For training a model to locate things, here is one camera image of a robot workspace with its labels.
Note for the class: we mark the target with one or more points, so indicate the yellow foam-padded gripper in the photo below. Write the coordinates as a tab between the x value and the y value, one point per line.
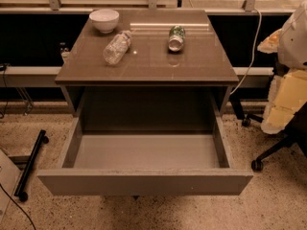
295	45

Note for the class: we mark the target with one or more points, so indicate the grey top drawer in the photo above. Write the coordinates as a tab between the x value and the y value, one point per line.
146	143

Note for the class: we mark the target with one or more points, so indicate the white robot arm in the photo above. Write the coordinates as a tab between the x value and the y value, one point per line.
297	21

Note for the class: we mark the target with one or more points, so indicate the grey cabinet with glossy top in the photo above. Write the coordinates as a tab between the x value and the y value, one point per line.
201	62

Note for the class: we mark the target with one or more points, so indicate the black office chair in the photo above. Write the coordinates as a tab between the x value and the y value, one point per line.
295	131

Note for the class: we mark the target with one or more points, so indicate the green soda can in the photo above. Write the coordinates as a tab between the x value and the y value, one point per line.
176	38

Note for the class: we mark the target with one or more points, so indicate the clear plastic water bottle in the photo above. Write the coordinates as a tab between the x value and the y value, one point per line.
117	47

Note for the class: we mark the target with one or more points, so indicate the white ceramic bowl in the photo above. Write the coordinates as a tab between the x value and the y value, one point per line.
105	20

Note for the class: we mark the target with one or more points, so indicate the small bottle behind cabinet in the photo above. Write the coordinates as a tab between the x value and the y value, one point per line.
64	51

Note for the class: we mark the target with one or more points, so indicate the black wheeled stand base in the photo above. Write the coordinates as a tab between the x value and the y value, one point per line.
21	185

